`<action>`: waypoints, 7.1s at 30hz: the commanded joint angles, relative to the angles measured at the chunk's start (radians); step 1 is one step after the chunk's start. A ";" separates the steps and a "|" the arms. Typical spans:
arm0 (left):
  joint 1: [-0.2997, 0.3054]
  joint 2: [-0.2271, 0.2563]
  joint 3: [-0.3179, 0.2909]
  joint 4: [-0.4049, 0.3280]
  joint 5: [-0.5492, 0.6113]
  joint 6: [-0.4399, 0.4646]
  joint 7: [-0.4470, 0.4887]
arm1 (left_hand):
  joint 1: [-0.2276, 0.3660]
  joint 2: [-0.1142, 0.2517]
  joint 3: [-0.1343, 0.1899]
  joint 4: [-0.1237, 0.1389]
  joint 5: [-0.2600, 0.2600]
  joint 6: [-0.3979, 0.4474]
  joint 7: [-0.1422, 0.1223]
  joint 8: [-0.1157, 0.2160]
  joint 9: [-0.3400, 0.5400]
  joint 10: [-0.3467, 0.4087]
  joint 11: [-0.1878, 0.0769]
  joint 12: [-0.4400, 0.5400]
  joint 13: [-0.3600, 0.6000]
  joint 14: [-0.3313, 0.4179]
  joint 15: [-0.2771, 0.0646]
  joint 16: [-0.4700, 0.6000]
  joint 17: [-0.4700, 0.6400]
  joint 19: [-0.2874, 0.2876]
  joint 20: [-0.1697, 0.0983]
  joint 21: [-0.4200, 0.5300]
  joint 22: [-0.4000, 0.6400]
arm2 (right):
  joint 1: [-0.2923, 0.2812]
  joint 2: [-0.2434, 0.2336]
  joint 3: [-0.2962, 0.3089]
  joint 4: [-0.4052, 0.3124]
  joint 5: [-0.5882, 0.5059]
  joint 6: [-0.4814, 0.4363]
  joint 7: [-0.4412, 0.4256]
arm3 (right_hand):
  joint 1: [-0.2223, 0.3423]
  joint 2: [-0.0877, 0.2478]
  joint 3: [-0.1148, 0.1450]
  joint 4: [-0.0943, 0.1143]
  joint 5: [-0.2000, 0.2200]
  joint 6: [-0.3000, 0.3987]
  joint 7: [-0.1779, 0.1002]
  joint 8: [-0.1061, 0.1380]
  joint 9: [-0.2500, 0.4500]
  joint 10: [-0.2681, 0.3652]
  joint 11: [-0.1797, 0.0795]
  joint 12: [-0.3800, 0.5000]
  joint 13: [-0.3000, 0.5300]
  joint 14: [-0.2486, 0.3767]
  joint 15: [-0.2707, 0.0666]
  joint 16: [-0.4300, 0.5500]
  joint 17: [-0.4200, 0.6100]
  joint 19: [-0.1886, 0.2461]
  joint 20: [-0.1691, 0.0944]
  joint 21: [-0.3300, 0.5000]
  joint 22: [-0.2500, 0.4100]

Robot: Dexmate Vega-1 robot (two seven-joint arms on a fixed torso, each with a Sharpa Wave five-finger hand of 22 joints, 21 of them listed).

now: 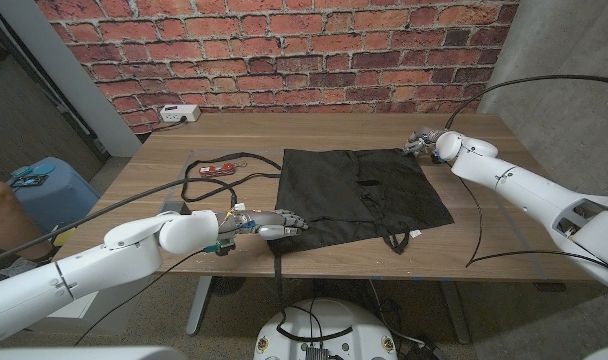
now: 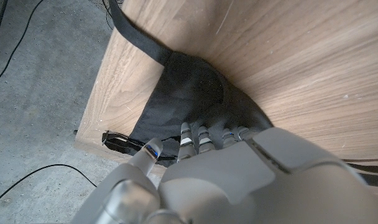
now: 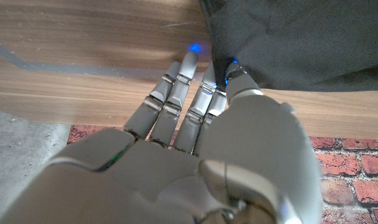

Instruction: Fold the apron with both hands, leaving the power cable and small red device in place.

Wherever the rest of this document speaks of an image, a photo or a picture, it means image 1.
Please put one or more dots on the white power strip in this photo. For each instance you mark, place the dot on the white power strip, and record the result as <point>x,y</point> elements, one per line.
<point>179,113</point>

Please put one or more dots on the person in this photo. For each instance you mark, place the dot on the person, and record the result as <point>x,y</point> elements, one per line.
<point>4,220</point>

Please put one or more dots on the grey metal table leg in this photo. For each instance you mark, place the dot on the grey metal table leg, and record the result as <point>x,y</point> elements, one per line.
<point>456,315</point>
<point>199,305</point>

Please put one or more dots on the teal black object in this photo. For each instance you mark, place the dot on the teal black object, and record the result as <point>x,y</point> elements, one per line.
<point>31,175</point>

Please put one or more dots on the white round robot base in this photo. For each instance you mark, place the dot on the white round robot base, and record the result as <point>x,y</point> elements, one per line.
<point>329,330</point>

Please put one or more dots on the yellow round object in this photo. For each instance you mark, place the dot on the yellow round object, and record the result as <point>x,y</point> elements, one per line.
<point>66,237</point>

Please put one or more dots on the red brick print backdrop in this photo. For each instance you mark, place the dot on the red brick print backdrop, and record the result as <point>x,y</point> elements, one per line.
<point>284,50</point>

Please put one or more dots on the metal door rail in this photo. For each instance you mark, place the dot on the metal door rail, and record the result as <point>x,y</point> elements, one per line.
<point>69,112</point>

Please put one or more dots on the small red pocket device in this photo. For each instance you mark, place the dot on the small red pocket device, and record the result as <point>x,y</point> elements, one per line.
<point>216,171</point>

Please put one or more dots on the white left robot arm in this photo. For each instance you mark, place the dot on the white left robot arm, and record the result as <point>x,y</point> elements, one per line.
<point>84,270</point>

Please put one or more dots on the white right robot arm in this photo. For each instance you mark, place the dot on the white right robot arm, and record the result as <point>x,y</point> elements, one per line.
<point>534,190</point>

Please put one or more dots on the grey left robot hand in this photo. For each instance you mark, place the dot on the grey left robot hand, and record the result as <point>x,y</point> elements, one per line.
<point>266,219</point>

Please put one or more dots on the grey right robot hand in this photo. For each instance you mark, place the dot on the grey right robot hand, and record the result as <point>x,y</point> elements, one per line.
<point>423,139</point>

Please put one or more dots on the black plug box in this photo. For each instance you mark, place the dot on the black plug box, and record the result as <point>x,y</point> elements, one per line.
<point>424,351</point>

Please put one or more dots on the grey black sneaker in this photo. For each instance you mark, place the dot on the grey black sneaker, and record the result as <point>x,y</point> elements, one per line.
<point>19,267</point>

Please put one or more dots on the black fabric tote bag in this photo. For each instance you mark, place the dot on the black fabric tote bag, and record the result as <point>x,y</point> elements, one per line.
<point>354,190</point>

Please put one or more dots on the black round fan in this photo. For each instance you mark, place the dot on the black round fan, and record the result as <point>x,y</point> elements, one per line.
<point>229,286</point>

